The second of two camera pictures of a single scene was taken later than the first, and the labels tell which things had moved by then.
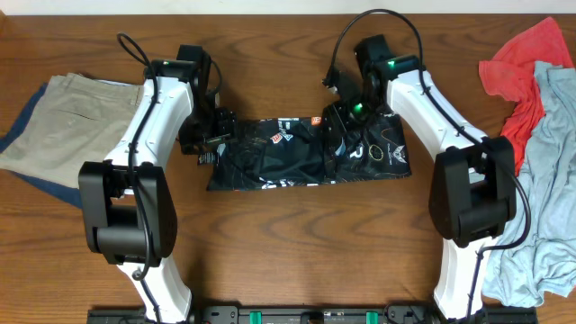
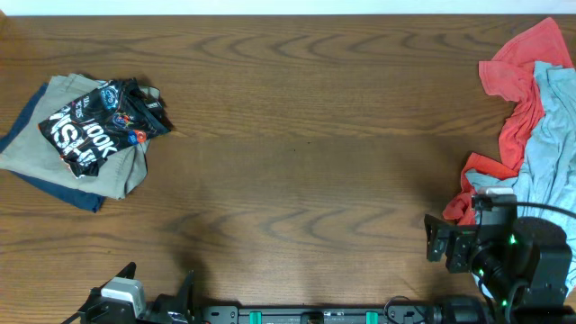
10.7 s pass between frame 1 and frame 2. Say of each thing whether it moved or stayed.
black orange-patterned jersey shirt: moved
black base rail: stayed
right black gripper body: moved
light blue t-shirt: stayed
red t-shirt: stayed
